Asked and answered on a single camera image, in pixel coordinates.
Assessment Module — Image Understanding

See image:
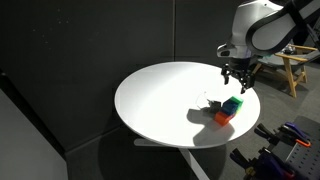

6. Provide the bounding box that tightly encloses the orange block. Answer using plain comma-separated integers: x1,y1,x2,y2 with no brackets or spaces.
214,110,235,127

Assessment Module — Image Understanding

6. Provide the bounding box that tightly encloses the blue block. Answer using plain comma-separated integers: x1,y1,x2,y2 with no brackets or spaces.
220,99,239,116

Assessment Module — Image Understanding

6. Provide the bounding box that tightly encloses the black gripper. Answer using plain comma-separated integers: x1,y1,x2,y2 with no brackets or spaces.
221,57,257,95

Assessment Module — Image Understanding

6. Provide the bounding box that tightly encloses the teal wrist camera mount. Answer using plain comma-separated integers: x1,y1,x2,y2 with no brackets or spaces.
258,54,273,65

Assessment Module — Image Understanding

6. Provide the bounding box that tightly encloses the grey block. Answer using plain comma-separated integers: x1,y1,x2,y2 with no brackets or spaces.
209,100,223,114

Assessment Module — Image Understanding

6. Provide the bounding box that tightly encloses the wooden armchair grey cushion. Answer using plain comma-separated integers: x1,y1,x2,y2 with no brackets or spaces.
251,44,320,99

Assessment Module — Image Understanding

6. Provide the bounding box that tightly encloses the purple orange spring clamp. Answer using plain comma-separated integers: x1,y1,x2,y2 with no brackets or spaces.
279,121,313,148
256,149,297,180

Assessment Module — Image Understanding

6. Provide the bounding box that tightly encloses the crinkled silver plastic bag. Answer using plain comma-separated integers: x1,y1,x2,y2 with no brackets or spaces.
281,44,298,56

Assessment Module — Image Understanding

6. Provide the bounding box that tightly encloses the white table base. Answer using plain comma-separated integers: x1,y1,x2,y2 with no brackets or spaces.
133,138,212,180

